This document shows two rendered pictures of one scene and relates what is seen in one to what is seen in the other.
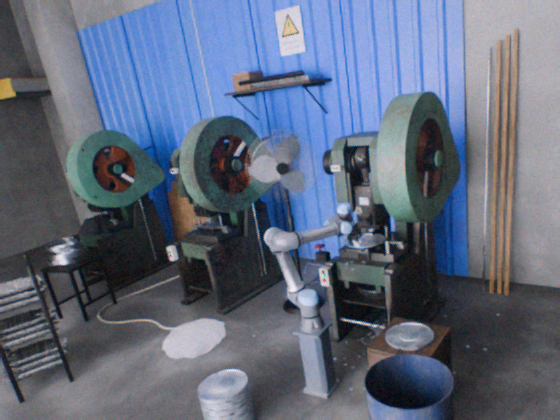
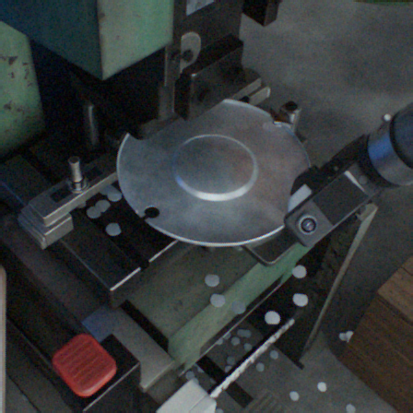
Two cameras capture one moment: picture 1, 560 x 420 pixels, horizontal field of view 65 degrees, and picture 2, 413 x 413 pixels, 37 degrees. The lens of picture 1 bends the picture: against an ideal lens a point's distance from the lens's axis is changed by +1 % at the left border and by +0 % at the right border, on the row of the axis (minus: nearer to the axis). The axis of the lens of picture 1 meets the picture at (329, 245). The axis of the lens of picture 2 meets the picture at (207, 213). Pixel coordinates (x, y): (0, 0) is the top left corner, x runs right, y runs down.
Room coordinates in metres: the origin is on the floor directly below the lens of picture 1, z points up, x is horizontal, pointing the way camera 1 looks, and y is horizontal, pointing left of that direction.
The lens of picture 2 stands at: (2.90, 0.36, 1.48)
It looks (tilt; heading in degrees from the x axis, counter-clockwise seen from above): 53 degrees down; 274
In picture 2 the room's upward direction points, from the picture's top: 7 degrees clockwise
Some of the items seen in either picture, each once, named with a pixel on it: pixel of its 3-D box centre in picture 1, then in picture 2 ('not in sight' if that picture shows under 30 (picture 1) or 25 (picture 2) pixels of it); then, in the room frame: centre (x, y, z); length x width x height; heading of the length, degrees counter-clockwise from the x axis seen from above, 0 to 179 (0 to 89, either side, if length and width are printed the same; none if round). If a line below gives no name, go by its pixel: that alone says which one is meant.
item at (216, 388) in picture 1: (222, 384); not in sight; (2.19, 0.73, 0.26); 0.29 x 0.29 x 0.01
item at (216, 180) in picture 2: (364, 240); (214, 165); (2.95, -0.26, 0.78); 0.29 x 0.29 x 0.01
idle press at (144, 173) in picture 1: (128, 202); not in sight; (5.30, 2.36, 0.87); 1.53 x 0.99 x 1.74; 148
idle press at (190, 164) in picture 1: (236, 204); not in sight; (4.34, 0.87, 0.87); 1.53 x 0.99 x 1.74; 143
